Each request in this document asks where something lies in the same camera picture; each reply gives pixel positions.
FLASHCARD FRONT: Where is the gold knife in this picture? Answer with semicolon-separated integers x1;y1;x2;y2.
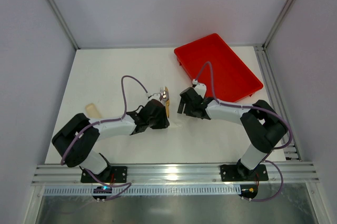
164;87;170;118

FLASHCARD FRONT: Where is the silver spoon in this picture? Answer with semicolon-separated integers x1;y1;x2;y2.
161;90;169;103

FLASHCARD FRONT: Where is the silver fork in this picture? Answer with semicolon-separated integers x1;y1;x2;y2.
152;87;166;101

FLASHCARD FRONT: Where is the white paper napkin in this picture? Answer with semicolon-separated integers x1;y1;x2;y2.
169;121;182;129

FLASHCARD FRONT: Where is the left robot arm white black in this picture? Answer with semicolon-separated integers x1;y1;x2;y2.
52;99;170;183

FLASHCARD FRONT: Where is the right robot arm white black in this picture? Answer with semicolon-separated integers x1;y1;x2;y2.
177;86;290;182

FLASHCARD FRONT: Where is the red plastic tray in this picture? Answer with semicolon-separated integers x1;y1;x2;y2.
174;33;263;103

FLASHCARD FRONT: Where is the wooden utensil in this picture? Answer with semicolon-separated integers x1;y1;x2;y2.
85;103;102;119

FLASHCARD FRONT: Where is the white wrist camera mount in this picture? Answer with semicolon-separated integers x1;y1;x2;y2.
192;79;207;99

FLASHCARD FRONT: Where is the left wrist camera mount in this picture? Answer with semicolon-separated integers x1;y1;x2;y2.
146;93;160;100

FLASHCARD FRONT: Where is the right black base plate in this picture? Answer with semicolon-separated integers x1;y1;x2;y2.
220;164;269;182

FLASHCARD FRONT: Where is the slotted white cable duct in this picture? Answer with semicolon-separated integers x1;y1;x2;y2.
43;184;241;196

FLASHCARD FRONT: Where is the right side aluminium rail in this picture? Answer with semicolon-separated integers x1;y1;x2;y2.
253;45;302;161

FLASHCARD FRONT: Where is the aluminium rail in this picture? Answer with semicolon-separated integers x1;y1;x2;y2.
32;161;319;185
253;45;302;161

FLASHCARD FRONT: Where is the aluminium front rail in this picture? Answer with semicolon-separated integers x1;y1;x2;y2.
32;161;319;185

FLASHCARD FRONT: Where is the right aluminium frame post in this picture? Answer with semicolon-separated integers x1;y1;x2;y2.
263;0;296;50

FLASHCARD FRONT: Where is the aluminium frame post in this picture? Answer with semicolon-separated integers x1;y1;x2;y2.
263;0;296;50
46;0;80;50

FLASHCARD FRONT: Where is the left aluminium frame post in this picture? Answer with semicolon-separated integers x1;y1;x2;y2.
46;0;80;50

